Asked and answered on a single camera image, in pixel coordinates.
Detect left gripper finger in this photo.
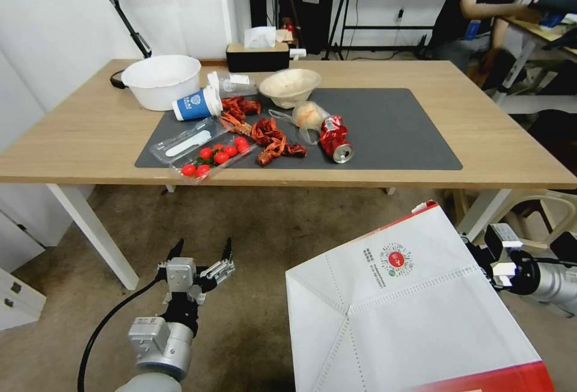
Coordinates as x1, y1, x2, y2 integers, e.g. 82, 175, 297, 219
153, 238, 185, 281
198, 236, 237, 292

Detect white red delivery bag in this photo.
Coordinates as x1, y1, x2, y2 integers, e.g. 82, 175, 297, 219
284, 200, 556, 392

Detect clear bag with bun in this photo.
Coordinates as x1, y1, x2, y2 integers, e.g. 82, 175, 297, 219
269, 100, 331, 145

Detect beige plastic chair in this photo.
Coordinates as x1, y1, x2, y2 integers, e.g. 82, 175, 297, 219
450, 189, 577, 250

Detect clear plastic tomato tray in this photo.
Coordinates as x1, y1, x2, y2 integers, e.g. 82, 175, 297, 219
168, 133, 257, 186

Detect clear cutlery pack white spoon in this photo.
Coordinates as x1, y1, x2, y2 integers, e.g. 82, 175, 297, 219
150, 117, 228, 167

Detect red crayfish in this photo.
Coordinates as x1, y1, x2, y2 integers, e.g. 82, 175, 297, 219
222, 96, 263, 117
282, 141, 309, 158
219, 112, 253, 136
250, 117, 283, 143
256, 136, 288, 167

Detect wooden table white legs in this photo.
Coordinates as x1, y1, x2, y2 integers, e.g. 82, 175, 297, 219
0, 59, 577, 292

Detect black chair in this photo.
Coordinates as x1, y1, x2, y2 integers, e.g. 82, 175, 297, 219
526, 109, 577, 155

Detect blue paper cup white lid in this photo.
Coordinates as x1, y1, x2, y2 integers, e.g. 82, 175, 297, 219
171, 85, 224, 122

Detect white cabinet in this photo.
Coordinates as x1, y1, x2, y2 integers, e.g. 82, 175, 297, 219
0, 183, 96, 332

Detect crushed red soda can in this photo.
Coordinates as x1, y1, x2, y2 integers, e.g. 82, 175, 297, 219
319, 115, 355, 165

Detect large white plastic bowl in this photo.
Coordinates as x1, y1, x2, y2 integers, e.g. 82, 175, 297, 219
120, 54, 203, 112

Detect clear plastic cup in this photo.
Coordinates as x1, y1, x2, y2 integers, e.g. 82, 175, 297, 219
207, 71, 260, 99

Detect dark grey table mat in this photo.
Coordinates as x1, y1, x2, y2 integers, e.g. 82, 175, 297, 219
134, 88, 464, 171

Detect beige paper bowl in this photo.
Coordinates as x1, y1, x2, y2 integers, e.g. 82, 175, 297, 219
258, 69, 323, 109

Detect black tissue box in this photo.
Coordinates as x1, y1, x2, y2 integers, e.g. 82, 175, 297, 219
225, 42, 291, 73

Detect white tissue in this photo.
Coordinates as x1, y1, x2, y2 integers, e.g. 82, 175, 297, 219
243, 25, 276, 49

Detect person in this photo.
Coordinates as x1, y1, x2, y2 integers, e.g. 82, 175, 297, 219
426, 0, 549, 91

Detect black tripod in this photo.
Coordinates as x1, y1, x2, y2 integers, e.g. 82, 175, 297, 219
320, 0, 362, 62

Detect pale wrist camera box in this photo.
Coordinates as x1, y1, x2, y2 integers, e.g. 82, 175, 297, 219
166, 258, 198, 295
484, 223, 524, 249

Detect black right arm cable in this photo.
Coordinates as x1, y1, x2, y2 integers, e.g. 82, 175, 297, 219
518, 250, 577, 272

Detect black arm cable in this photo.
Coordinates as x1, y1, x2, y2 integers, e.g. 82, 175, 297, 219
76, 277, 170, 392
518, 250, 577, 272

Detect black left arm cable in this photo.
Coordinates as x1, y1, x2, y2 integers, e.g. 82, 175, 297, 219
76, 277, 170, 392

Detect wooden desk white frame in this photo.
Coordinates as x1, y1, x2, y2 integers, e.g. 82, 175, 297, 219
493, 12, 577, 115

